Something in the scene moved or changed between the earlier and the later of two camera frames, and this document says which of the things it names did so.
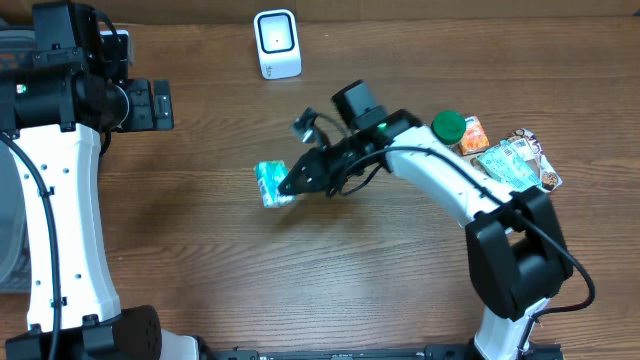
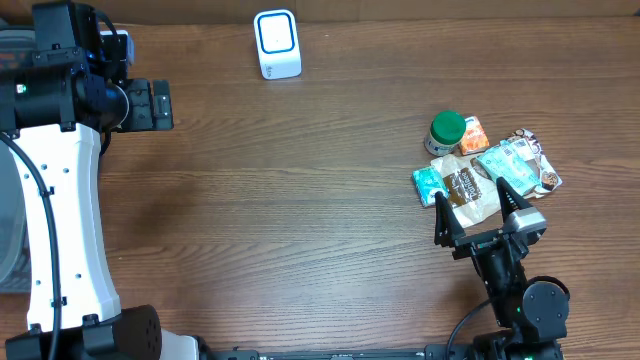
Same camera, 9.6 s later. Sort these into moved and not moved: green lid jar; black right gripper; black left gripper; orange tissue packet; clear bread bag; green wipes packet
Moved: black right gripper; clear bread bag
Not moved: green lid jar; orange tissue packet; black left gripper; green wipes packet
